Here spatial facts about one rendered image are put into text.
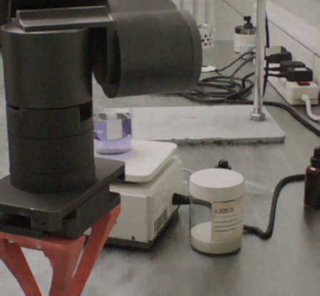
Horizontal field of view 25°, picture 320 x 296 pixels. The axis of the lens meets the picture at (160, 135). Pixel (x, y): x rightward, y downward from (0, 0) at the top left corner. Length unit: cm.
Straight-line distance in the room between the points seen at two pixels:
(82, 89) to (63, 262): 11
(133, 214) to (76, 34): 37
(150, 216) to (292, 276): 16
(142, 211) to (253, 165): 32
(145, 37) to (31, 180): 12
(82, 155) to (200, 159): 63
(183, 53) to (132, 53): 4
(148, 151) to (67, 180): 39
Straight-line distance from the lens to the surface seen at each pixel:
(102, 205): 50
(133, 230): 80
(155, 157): 84
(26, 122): 46
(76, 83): 46
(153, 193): 79
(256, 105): 127
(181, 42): 48
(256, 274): 77
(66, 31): 45
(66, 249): 47
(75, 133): 47
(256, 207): 93
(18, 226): 48
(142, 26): 48
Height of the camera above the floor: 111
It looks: 17 degrees down
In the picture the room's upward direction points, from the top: straight up
